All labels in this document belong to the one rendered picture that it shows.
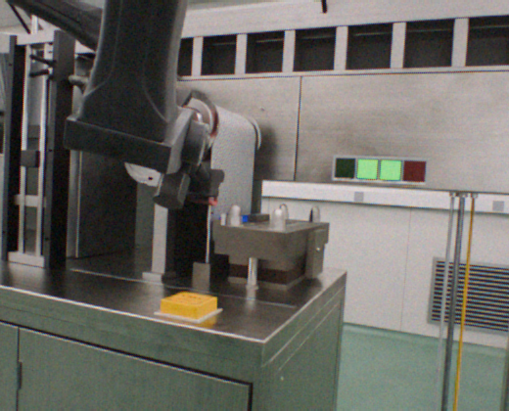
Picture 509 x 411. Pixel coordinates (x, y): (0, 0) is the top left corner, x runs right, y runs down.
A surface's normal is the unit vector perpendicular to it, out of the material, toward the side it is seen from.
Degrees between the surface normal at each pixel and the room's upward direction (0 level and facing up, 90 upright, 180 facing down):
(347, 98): 90
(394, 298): 90
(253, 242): 90
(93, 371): 90
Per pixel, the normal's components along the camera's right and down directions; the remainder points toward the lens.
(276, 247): -0.37, 0.03
